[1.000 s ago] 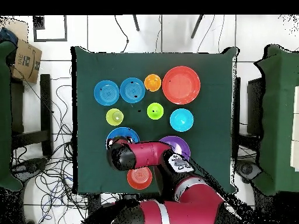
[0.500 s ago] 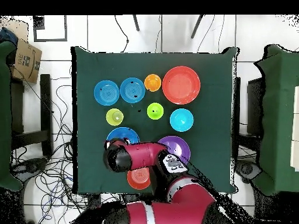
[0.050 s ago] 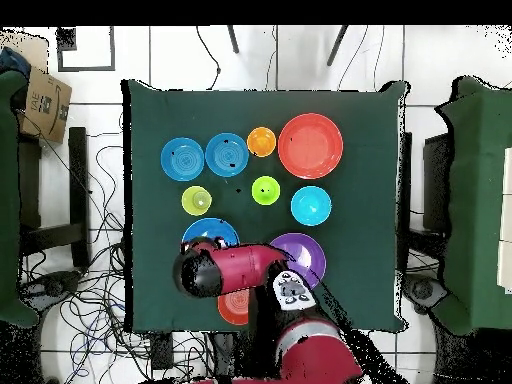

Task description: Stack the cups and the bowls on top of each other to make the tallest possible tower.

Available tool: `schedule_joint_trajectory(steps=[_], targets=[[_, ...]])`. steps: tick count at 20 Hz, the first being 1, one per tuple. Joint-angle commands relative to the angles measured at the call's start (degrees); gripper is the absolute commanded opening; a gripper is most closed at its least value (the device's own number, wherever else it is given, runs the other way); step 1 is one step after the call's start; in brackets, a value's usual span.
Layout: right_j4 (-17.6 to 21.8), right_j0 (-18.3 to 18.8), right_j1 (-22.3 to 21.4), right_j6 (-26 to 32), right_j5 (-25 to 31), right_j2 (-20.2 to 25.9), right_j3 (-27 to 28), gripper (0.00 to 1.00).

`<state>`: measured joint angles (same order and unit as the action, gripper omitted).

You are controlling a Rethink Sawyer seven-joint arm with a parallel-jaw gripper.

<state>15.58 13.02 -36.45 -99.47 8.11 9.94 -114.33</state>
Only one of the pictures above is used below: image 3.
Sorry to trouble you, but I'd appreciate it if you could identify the large orange bowl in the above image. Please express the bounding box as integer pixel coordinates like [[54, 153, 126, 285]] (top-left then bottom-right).
[[277, 112, 344, 180]]

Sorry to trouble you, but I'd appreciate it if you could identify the blue ring-patterned bowl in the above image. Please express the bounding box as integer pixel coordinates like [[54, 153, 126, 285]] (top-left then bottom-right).
[[204, 132, 250, 178], [160, 137, 206, 182]]

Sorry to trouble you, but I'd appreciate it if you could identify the black power box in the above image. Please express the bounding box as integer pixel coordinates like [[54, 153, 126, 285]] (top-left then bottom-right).
[[149, 331, 174, 371]]

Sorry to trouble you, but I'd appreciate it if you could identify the black square floor frame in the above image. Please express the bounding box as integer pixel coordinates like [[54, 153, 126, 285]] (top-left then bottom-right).
[[56, 25, 116, 72]]

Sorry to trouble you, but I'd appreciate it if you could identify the green cloth side table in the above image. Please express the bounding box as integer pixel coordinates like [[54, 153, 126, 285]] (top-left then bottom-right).
[[0, 69, 40, 329], [434, 75, 512, 336]]

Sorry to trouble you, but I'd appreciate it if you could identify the black furniture piece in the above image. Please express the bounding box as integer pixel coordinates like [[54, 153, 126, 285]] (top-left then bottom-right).
[[422, 133, 452, 233]]

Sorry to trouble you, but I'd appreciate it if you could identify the dark green table cloth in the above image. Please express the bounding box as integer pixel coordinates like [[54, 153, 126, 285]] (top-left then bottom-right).
[[120, 78, 411, 334]]

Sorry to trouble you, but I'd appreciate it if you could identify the large deep blue bowl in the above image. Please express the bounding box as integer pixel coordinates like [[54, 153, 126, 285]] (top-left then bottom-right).
[[181, 217, 241, 249]]

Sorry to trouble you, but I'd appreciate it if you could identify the purple bowl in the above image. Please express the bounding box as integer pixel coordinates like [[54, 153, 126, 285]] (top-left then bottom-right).
[[268, 232, 327, 291]]

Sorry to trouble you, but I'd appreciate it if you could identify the dark blue bag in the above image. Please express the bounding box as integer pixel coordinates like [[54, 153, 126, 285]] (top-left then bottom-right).
[[0, 46, 32, 79]]

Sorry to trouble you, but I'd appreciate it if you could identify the yellow cup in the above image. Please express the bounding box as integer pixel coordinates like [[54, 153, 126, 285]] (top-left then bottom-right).
[[180, 185, 213, 217]]

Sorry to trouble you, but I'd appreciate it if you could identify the black stool frame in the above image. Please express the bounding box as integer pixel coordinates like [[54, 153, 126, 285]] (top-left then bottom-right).
[[18, 126, 91, 269]]

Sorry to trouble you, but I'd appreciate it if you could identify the orange cup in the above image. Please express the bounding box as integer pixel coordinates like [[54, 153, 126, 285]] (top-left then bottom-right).
[[246, 126, 278, 158]]

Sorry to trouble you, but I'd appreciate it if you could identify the black tripod leg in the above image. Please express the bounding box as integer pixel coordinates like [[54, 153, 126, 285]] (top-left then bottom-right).
[[226, 25, 240, 54], [326, 25, 349, 67]]

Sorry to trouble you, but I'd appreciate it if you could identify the small red-orange bowl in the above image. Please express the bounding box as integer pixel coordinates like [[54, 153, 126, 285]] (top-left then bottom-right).
[[217, 287, 251, 326]]

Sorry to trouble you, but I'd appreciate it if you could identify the cardboard box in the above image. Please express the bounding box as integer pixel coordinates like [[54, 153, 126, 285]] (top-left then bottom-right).
[[18, 65, 74, 144]]

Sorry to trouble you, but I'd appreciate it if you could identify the white board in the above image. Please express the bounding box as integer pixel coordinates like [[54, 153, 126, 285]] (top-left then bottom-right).
[[496, 146, 512, 290]]

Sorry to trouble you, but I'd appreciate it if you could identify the small light blue bowl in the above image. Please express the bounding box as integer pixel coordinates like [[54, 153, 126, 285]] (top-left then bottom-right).
[[290, 185, 333, 227]]

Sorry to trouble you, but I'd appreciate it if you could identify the green cup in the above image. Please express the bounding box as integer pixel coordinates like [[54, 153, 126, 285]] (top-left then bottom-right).
[[251, 175, 281, 206]]

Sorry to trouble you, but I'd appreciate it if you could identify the thin black floor cable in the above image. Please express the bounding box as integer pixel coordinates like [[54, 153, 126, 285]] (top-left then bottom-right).
[[195, 25, 222, 90]]

